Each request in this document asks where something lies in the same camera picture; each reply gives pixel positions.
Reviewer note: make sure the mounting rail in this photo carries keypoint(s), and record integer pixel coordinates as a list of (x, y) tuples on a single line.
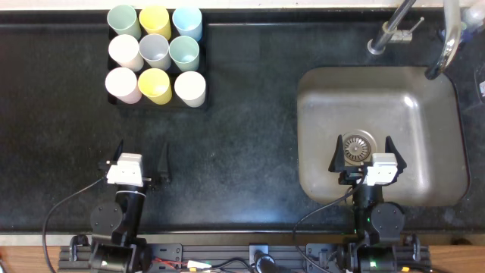
[(219, 252)]

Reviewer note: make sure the blue cup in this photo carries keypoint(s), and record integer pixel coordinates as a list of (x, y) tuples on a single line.
[(186, 19)]

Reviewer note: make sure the blue soap bottle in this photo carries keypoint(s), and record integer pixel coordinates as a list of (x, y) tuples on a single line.
[(475, 15)]

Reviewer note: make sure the white cup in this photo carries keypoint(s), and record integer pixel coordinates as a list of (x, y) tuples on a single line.
[(123, 50), (189, 86)]

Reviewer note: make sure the steel sink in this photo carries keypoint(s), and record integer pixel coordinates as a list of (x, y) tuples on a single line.
[(417, 113)]

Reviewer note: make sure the black tray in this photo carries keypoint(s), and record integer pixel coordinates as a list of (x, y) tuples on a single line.
[(173, 105)]

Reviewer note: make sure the pink cup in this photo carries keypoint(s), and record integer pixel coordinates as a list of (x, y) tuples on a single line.
[(120, 82)]

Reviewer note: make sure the green cup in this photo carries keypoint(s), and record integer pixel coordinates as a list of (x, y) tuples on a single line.
[(122, 19), (183, 53)]

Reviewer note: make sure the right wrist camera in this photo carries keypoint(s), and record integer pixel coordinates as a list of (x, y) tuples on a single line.
[(382, 168)]

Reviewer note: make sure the yellow cup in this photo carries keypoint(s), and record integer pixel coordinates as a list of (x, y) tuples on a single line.
[(154, 17), (153, 82)]

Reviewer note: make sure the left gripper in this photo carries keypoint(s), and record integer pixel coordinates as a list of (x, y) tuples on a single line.
[(151, 182)]

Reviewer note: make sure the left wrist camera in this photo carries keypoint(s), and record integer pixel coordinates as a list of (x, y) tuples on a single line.
[(125, 170)]

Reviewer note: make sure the steel tap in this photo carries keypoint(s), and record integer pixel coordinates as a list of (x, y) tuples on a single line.
[(382, 36)]

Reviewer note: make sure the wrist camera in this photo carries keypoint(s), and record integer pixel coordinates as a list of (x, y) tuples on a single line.
[(125, 170), (382, 168)]

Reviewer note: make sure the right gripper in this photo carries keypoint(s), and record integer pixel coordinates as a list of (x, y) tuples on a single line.
[(351, 177)]

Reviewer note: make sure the grey cup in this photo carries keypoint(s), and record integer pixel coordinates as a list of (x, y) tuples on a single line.
[(154, 49)]

